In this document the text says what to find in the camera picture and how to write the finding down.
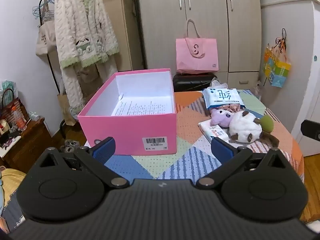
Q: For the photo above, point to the cream red box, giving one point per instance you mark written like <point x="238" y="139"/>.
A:
<point x="3" y="127"/>

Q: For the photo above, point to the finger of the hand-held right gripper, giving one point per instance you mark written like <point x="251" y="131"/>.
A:
<point x="311" y="130"/>

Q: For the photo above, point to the yellow striped mat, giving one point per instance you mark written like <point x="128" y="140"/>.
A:
<point x="11" y="185"/>

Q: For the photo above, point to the patchwork blanket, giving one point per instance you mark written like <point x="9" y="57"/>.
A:
<point x="190" y="130"/>

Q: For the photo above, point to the black suitcase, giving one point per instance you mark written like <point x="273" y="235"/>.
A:
<point x="190" y="82"/>

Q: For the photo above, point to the black upright bar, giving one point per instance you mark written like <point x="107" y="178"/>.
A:
<point x="138" y="30"/>

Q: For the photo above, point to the printed paper sheet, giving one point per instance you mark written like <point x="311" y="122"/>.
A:
<point x="140" y="107"/>

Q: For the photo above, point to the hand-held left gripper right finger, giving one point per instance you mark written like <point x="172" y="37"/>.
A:
<point x="221" y="147"/>

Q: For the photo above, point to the beige canvas tote bag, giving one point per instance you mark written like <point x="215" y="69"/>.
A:
<point x="45" y="40"/>

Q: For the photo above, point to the green makeup sponge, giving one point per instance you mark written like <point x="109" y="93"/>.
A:
<point x="267" y="123"/>

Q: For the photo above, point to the grey plush slippers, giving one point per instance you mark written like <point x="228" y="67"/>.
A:
<point x="70" y="146"/>

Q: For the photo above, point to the pink tote bag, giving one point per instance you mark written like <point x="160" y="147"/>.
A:
<point x="197" y="57"/>

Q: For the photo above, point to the beige wardrobe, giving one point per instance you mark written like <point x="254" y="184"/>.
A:
<point x="162" y="30"/>

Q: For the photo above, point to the brown paper bag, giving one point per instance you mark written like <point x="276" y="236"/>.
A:
<point x="66" y="110"/>

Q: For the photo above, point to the orange drink bottle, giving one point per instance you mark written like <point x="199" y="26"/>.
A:
<point x="19" y="120"/>

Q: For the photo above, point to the pale green patterned packet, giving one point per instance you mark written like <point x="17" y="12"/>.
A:
<point x="7" y="86"/>

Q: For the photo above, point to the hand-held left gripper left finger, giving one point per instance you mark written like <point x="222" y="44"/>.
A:
<point x="105" y="150"/>

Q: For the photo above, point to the colourful paper gift bag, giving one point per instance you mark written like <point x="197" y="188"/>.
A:
<point x="277" y="70"/>

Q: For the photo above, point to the wooden nightstand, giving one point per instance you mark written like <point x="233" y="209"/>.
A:
<point x="27" y="145"/>

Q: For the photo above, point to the white fleece pajama jacket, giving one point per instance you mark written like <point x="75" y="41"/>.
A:
<point x="82" y="25"/>

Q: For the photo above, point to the purple plush toy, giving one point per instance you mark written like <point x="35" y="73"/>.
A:
<point x="221" y="117"/>

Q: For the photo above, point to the brown woven basket bag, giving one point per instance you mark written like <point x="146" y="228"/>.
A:
<point x="12" y="111"/>

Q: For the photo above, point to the pink cardboard box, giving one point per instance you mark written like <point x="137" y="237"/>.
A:
<point x="125" y="130"/>

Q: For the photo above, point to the small white carton box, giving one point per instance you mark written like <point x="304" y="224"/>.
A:
<point x="212" y="131"/>

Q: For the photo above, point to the black clothes rack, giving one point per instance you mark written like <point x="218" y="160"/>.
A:
<point x="62" y="130"/>

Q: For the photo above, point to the white plush toy brown ears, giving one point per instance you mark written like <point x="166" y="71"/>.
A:
<point x="243" y="127"/>

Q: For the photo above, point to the clear plastic bag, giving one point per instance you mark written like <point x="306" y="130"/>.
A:
<point x="218" y="82"/>

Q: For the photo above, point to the blue white tissue pack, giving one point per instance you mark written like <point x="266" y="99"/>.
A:
<point x="222" y="96"/>

